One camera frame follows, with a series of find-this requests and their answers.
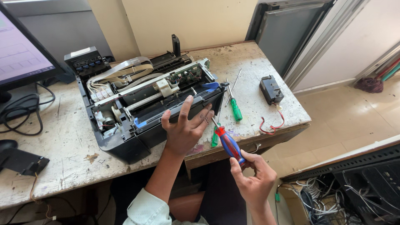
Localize thin metal rod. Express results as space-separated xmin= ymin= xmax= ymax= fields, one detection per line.
xmin=225 ymin=68 xmax=243 ymax=107

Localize black ink tank unit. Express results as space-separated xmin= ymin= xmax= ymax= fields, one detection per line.
xmin=64 ymin=46 xmax=112 ymax=79

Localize red and blue screwdriver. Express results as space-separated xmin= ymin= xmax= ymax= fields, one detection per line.
xmin=211 ymin=117 xmax=247 ymax=167

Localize short green handled screwdriver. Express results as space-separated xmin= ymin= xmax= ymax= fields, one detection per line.
xmin=226 ymin=78 xmax=243 ymax=122

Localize grey metal framed panels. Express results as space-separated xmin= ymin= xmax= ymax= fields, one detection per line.
xmin=245 ymin=0 xmax=336 ymax=79

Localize open black computer case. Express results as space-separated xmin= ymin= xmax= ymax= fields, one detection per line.
xmin=281 ymin=144 xmax=400 ymax=225

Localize aluminium frame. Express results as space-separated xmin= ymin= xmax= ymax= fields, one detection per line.
xmin=283 ymin=0 xmax=400 ymax=92

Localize person's dark trousers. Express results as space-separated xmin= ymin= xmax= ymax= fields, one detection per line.
xmin=109 ymin=159 xmax=248 ymax=225

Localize red wire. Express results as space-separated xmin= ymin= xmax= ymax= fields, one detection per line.
xmin=259 ymin=105 xmax=285 ymax=135

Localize person's pale shirt sleeve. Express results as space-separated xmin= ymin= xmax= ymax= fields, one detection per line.
xmin=123 ymin=187 xmax=209 ymax=225

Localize black computer monitor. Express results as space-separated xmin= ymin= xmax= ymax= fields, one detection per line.
xmin=0 ymin=0 xmax=65 ymax=104

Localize mop with coloured sticks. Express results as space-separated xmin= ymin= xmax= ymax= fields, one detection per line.
xmin=354 ymin=58 xmax=400 ymax=94

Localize long green handled screwdriver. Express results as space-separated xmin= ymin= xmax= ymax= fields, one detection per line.
xmin=211 ymin=92 xmax=226 ymax=148

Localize green printer circuit board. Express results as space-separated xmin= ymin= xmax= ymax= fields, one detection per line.
xmin=166 ymin=64 xmax=204 ymax=85

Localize white ink tube bundle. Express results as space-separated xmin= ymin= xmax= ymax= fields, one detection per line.
xmin=87 ymin=56 xmax=155 ymax=95

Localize thin orange wire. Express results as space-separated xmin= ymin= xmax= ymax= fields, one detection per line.
xmin=29 ymin=172 xmax=54 ymax=220

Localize black power supply module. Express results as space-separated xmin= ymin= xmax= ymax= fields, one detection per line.
xmin=259 ymin=75 xmax=284 ymax=105

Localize person's left hand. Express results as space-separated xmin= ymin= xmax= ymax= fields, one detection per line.
xmin=161 ymin=95 xmax=215 ymax=157

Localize black inkjet printer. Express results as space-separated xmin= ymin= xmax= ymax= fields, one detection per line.
xmin=75 ymin=34 xmax=230 ymax=165

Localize person's right hand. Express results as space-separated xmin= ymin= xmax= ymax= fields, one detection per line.
xmin=230 ymin=150 xmax=278 ymax=207

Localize heap of white and black cables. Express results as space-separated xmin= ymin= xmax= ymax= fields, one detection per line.
xmin=275 ymin=176 xmax=364 ymax=225

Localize black plastic printer cover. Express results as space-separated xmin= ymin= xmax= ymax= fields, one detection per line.
xmin=0 ymin=139 xmax=50 ymax=177

